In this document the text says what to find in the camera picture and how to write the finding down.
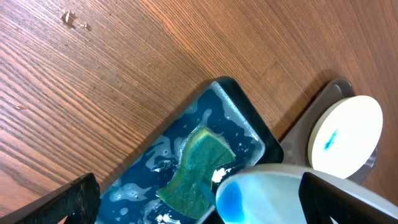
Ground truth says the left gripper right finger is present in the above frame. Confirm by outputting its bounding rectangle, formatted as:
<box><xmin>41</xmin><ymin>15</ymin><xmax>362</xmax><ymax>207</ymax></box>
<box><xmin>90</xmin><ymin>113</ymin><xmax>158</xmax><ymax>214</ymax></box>
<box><xmin>298</xmin><ymin>172</ymin><xmax>397</xmax><ymax>224</ymax></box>

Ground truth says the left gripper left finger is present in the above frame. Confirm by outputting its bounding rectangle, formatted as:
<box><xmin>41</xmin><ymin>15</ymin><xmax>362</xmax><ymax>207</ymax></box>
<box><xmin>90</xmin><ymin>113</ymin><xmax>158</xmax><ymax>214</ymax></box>
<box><xmin>1</xmin><ymin>173</ymin><xmax>101</xmax><ymax>223</ymax></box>

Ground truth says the white plate blue stain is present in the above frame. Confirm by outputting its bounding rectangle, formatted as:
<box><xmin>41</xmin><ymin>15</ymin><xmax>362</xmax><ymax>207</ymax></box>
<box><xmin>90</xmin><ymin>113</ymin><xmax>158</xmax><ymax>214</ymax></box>
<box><xmin>307</xmin><ymin>95</ymin><xmax>383</xmax><ymax>179</ymax></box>
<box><xmin>215</xmin><ymin>164</ymin><xmax>397</xmax><ymax>223</ymax></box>

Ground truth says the green yellow sponge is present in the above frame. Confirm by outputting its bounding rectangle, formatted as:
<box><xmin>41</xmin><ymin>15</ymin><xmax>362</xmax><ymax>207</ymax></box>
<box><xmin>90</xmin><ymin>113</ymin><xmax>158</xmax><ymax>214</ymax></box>
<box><xmin>157</xmin><ymin>126</ymin><xmax>236</xmax><ymax>219</ymax></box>

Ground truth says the black tray with blue water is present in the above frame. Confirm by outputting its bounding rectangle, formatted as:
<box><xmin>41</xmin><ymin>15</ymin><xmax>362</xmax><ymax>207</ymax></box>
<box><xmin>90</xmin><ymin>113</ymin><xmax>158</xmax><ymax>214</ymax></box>
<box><xmin>96</xmin><ymin>77</ymin><xmax>284</xmax><ymax>223</ymax></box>

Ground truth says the brown serving tray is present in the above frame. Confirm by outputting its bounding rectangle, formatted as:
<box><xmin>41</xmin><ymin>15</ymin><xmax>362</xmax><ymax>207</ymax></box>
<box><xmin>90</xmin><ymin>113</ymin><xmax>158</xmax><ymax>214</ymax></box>
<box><xmin>281</xmin><ymin>78</ymin><xmax>378</xmax><ymax>184</ymax></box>

